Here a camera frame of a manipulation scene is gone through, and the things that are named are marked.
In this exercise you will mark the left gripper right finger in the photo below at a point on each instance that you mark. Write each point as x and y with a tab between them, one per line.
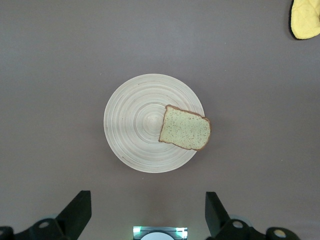
217	217

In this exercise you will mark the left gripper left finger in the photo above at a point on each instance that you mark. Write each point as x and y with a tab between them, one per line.
75	215

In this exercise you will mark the slice of brown-crust bread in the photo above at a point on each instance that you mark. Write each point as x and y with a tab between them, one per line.
185	130

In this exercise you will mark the round pale wooden plate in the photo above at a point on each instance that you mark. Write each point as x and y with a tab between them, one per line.
140	125

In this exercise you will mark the brown table cover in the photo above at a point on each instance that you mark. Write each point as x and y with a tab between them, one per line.
50	75

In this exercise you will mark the yellow quilted oven mitt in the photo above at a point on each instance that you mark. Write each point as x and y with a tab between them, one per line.
306	22

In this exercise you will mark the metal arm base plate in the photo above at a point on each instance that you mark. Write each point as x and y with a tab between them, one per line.
137	231

